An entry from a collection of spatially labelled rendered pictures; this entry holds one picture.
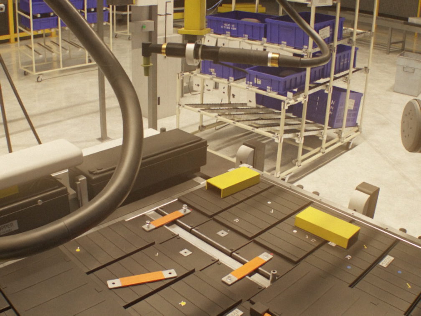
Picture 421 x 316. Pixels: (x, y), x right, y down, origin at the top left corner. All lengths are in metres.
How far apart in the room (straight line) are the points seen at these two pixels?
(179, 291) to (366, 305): 0.40
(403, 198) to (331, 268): 2.75
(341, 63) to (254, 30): 0.92
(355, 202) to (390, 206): 2.19
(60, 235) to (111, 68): 0.26
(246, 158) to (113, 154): 0.52
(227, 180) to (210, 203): 0.10
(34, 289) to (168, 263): 0.31
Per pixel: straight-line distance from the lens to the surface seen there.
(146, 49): 1.47
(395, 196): 3.79
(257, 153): 1.69
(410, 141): 1.69
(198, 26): 1.39
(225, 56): 1.38
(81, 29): 0.70
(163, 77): 4.91
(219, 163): 1.84
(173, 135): 1.49
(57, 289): 0.99
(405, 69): 7.11
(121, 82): 0.66
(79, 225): 0.55
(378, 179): 4.04
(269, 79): 3.49
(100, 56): 0.68
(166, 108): 5.02
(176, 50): 1.42
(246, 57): 1.36
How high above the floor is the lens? 1.64
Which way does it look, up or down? 23 degrees down
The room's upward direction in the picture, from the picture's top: 2 degrees clockwise
